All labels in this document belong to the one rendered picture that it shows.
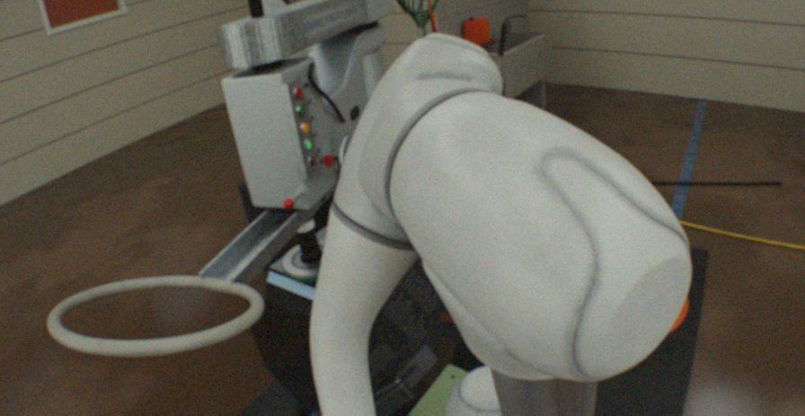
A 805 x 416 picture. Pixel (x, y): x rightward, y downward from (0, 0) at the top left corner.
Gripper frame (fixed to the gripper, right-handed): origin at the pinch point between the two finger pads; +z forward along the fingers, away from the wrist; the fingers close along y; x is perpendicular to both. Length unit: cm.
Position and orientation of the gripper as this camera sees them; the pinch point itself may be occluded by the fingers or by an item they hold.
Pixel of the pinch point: (403, 355)
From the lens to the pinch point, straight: 81.4
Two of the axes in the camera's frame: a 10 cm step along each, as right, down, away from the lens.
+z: 6.4, -5.4, 5.4
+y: 5.0, -2.4, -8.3
